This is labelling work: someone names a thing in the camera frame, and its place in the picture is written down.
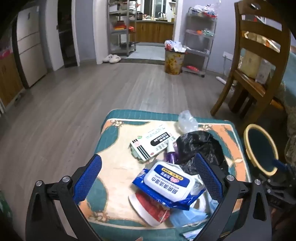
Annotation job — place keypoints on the blue face mask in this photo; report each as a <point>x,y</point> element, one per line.
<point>187,217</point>

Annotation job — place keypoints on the wooden side cabinet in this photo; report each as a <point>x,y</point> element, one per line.
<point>9,78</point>

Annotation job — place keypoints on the white wall socket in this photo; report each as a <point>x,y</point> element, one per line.
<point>227,56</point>

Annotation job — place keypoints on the yellow rimmed waste bin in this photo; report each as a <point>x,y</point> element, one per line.
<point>261,148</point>

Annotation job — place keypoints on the steel kitchen rack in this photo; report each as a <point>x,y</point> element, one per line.
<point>122,14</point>

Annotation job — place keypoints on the white paper bag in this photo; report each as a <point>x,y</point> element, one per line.
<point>263,70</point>

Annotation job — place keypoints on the clear bag of packets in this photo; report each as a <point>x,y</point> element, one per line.
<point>204,10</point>

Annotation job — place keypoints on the purple spray bottle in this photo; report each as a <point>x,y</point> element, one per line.
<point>171,156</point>

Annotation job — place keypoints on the blue wet wipes pack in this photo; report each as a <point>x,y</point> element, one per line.
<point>166,180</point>

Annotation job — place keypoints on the printed blanket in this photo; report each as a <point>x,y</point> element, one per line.
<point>115,162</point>

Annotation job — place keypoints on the white slipper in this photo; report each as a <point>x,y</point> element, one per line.
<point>107,58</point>
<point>115,59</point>

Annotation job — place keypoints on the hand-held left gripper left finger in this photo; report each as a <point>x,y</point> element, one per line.
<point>89,178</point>

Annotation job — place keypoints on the red floral paper cup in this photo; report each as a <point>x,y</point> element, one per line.
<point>150,207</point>

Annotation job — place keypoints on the white refrigerator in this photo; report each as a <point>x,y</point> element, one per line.
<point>30,46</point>

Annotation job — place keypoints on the clear plastic bag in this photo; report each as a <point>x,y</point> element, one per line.
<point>187,121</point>

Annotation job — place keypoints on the white plastic bag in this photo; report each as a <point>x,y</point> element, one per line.
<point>178,47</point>

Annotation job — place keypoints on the grey metal shelf cart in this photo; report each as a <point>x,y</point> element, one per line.
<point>197,52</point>

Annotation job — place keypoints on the green object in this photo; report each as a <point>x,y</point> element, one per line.
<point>5,206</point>

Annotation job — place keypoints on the floral waste bin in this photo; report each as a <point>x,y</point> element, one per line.
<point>173,63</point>

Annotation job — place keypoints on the wooden chair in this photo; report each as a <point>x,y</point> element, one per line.
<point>251,84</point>

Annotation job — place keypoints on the cardboard box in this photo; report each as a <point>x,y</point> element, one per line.
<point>251,62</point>

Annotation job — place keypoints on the wooden kitchen cabinet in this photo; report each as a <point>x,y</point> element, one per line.
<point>155,32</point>

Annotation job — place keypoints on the white medicine box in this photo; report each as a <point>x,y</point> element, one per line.
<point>150,141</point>

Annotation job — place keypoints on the black plastic bag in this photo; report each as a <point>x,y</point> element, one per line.
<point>198,146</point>

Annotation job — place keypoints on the red packet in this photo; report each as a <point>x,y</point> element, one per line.
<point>192,68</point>

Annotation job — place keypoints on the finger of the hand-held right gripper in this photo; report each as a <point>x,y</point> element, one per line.
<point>279,164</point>

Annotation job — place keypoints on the white power strip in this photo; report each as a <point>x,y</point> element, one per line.
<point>223,80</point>

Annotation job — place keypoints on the gold foil packet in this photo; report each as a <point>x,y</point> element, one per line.
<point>261,40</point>

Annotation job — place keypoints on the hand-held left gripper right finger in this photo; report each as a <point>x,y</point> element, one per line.
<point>208,176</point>

